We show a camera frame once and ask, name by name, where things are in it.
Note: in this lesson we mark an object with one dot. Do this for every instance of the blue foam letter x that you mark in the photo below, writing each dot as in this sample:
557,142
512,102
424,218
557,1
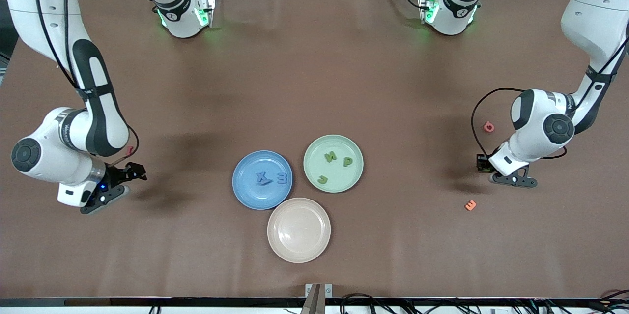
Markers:
262,177

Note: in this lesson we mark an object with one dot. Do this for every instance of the grey metal bracket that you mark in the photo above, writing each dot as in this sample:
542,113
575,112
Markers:
327,289

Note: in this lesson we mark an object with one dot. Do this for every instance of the tan pole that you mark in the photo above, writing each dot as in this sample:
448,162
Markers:
312,301

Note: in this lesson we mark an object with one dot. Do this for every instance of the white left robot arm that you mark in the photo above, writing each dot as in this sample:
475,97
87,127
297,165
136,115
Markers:
594,24

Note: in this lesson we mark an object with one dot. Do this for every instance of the green foam letter N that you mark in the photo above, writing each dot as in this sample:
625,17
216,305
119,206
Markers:
330,157

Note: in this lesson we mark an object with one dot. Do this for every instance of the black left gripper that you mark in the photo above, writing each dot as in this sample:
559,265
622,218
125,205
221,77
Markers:
482,163

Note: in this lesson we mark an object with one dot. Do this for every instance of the green plate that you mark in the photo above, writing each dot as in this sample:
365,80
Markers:
339,179

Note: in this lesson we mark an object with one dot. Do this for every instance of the brown table cover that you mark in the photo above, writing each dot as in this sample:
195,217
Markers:
295,83

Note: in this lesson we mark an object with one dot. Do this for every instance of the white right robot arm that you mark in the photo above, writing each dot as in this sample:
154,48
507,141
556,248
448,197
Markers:
19,14

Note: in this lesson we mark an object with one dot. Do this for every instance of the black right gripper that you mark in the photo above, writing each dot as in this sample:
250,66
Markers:
117,173

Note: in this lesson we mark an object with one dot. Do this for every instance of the green foam letter P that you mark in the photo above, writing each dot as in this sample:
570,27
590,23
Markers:
348,161

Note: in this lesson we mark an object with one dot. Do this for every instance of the orange foam letter E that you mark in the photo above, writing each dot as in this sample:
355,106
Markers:
470,205

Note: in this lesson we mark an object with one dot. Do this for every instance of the green foam letter U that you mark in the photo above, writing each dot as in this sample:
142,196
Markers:
323,181

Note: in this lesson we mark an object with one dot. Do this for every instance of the blue plate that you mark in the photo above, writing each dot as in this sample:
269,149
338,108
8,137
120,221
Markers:
248,191

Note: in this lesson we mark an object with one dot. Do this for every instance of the blue foam letter m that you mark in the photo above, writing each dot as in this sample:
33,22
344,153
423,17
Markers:
284,178

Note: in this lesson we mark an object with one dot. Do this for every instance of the beige plate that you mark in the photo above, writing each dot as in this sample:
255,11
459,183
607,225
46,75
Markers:
299,230

